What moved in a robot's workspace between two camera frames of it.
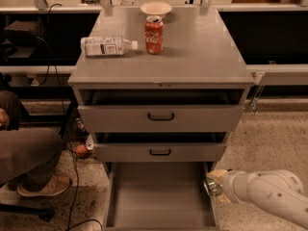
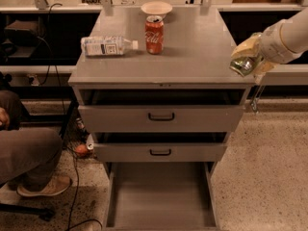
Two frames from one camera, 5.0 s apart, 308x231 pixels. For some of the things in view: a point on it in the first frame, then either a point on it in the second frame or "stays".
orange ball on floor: (81, 148) stays
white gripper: (231, 184) to (271, 45)
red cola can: (154, 35) stays
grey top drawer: (162, 110) stays
